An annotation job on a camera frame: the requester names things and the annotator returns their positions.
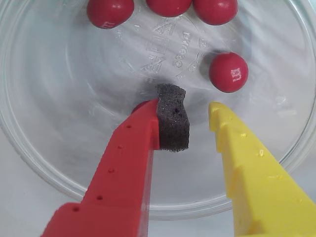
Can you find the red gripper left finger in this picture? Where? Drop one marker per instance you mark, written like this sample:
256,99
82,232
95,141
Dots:
123,177

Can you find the white table cover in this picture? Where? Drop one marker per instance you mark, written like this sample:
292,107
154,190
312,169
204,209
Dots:
14,217

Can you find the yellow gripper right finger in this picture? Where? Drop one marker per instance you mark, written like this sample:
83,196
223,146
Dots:
259,187

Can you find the red candy with text print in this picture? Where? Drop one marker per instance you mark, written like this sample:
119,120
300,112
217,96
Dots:
228,72

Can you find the red candy with m print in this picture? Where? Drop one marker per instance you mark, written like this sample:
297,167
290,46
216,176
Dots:
110,12
138,107

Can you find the glass bowl with red candies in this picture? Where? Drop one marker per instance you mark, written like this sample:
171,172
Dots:
74,98

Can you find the plain red candy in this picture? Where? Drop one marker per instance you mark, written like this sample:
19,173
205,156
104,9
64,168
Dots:
214,11
169,7

